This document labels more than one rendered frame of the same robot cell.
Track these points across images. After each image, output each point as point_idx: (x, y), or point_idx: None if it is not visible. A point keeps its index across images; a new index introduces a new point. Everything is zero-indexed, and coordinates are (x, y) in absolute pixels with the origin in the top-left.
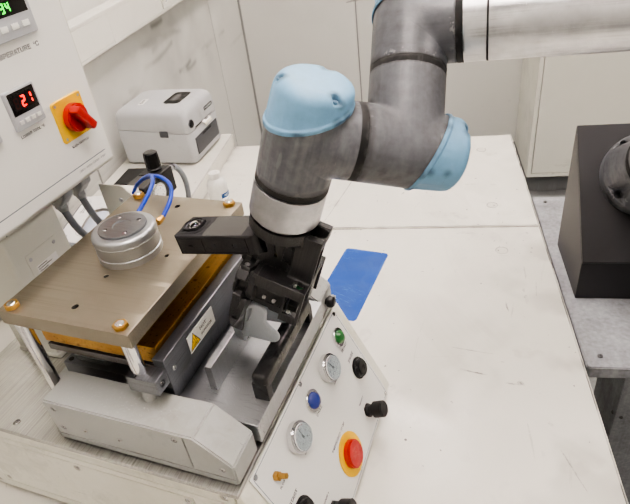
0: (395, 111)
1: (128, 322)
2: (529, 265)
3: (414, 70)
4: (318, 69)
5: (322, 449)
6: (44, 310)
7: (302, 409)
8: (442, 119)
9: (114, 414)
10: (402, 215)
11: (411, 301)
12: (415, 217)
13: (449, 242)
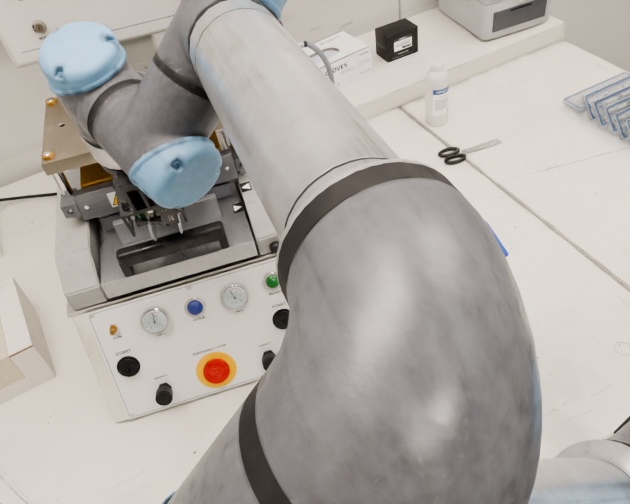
0: (127, 108)
1: (53, 156)
2: (621, 389)
3: (152, 77)
4: (94, 35)
5: (181, 345)
6: (52, 116)
7: (177, 305)
8: (160, 140)
9: (59, 211)
10: (591, 228)
11: None
12: (600, 240)
13: (585, 293)
